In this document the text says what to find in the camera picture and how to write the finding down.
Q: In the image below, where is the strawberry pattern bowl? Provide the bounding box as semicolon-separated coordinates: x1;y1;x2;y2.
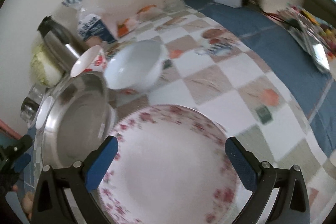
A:
70;45;108;78

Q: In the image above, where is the pink floral round plate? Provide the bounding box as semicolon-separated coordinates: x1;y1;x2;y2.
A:
97;104;238;223

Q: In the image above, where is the napa cabbage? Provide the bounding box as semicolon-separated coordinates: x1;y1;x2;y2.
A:
30;43;64;87

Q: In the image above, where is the plain white bowl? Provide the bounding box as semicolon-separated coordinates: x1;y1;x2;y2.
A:
35;95;54;130

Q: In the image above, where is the orange snack packet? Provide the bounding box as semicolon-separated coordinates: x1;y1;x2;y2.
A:
117;4;157;37

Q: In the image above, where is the gloved left hand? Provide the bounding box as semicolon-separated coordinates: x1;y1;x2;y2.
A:
12;185;34;223

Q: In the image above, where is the white bowl with red print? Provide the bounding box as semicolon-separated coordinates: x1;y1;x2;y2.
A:
104;40;165;93

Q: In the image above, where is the stainless steel thermos jug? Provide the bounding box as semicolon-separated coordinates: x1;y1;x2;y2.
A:
38;16;88;71

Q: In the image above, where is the small upturned glass cup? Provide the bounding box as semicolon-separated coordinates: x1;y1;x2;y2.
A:
28;83;47;104

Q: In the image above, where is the toast bread bag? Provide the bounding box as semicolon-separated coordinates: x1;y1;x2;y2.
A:
62;0;118;45

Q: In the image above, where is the large steel plate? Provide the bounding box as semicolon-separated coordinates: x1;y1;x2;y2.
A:
41;71;109;169

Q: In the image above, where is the glass coffee pot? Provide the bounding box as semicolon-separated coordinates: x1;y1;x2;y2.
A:
20;96;42;128

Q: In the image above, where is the white kitchen scale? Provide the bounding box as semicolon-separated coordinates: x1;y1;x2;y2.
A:
278;8;330;73

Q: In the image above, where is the blue checked tablecloth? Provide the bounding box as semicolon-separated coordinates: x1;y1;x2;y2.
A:
183;0;336;159

